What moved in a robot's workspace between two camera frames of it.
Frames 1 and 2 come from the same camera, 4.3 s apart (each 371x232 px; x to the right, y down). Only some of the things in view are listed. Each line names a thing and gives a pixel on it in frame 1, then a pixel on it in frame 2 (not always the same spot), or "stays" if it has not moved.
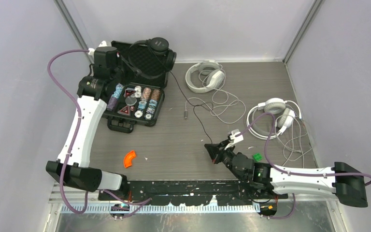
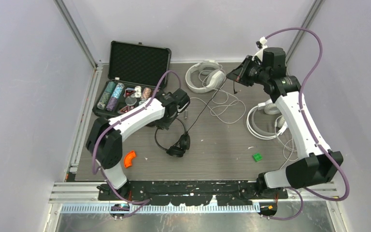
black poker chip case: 137,95 stays
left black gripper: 128,79 to 162,124
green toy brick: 257,156 stays
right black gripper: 216,151 to 239,75
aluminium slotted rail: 158,209 stays
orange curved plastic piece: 127,159 stays
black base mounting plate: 234,193 stays
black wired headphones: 160,46 to 178,150
